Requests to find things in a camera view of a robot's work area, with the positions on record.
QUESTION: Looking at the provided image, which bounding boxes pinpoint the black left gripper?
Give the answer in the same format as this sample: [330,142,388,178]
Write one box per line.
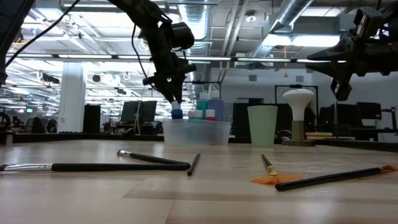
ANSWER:
[142,30,197,105]

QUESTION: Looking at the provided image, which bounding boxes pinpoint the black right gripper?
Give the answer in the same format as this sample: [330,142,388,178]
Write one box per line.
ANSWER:
[307,30,398,102]

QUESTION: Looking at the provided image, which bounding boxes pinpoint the small blue paint bottle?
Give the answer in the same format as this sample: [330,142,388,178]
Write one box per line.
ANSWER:
[170,101,184,121]

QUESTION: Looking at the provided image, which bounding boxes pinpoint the large teal paint bottle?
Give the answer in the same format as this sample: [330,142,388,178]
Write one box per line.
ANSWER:
[195,92,210,119]

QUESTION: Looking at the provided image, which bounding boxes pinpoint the clear plastic bin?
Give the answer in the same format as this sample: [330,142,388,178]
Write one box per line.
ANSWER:
[161,119,231,146]

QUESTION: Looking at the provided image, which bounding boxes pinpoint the small red paint bottle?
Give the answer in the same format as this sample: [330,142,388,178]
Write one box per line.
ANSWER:
[205,108,218,122]

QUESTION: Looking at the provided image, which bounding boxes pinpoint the thin black silver-ferrule paintbrush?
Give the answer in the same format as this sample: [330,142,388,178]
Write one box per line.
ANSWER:
[116,149,190,166]

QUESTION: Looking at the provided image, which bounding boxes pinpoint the black paintbrush orange bristles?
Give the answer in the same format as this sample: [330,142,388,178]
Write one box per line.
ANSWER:
[274,164,398,192]

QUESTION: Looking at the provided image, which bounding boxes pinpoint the orange fan paintbrush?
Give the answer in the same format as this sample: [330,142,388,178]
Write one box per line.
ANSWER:
[249,154,302,187]

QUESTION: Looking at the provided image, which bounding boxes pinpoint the black background monitors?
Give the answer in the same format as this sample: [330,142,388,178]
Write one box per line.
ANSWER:
[120,100,158,123]

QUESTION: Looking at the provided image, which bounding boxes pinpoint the bright ceiling light panel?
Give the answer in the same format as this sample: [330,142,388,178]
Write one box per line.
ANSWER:
[262,33,341,48]

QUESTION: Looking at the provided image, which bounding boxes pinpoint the dark background monitor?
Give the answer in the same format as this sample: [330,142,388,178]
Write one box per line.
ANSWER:
[356,101,382,121]

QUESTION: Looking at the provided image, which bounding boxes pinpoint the white mushroom table lamp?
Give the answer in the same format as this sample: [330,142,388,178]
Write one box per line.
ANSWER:
[282,88,317,147]

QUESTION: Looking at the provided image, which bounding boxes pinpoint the stacked wooden boards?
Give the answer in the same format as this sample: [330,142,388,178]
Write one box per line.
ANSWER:
[305,131,333,140]

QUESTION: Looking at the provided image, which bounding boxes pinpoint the large black screen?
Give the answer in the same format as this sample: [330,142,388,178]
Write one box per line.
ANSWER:
[232,102,293,144]

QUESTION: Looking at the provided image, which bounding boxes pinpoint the thin all-black paintbrush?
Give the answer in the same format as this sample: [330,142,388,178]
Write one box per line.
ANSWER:
[187,152,201,177]

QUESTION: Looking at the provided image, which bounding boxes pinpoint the long LED light bar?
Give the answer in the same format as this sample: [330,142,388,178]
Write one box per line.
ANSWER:
[0,53,346,63]

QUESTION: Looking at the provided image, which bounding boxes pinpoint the tall black cabinet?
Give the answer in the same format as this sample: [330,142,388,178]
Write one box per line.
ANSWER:
[83,104,102,134]

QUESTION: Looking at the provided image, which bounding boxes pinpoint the thick black silver-ferrule paintbrush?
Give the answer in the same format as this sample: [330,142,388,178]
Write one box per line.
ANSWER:
[0,162,191,172]

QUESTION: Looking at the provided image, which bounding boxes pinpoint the pale green cup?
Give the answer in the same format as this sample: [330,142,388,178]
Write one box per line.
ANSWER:
[247,105,279,147]

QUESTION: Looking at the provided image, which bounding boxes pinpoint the white pillar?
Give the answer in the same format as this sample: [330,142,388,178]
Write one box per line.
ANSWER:
[57,62,86,134]

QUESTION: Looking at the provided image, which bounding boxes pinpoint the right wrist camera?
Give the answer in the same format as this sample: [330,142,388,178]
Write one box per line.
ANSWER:
[353,6,385,40]

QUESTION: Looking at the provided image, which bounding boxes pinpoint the silver ventilation duct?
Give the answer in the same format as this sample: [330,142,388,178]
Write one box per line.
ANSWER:
[253,0,313,58]
[178,0,213,94]

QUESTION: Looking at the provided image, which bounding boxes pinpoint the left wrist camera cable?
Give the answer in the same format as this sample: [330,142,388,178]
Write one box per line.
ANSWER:
[4,0,156,91]

